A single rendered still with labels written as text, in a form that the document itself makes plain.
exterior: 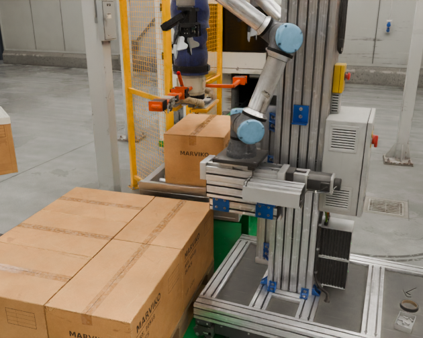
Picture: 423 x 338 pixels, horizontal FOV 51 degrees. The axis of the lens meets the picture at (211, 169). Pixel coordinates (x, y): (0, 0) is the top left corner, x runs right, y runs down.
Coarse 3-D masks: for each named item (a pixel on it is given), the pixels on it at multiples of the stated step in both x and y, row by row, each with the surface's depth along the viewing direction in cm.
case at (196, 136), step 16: (176, 128) 302; (192, 128) 302; (208, 128) 302; (224, 128) 302; (176, 144) 290; (192, 144) 287; (208, 144) 285; (224, 144) 284; (176, 160) 294; (192, 160) 291; (176, 176) 298; (192, 176) 295
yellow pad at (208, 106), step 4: (212, 100) 294; (216, 100) 297; (208, 104) 282; (212, 104) 284; (196, 108) 273; (200, 108) 272; (204, 108) 272; (208, 108) 274; (196, 112) 272; (200, 112) 271; (204, 112) 270
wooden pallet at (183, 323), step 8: (208, 272) 288; (208, 280) 290; (200, 288) 287; (192, 296) 259; (192, 304) 271; (184, 312) 246; (192, 312) 265; (184, 320) 247; (176, 328) 234; (184, 328) 248; (176, 336) 242
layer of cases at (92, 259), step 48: (96, 192) 301; (0, 240) 240; (48, 240) 240; (96, 240) 240; (144, 240) 240; (192, 240) 248; (0, 288) 199; (48, 288) 199; (96, 288) 199; (144, 288) 199; (192, 288) 257; (0, 336) 202; (48, 336) 194; (96, 336) 185; (144, 336) 193
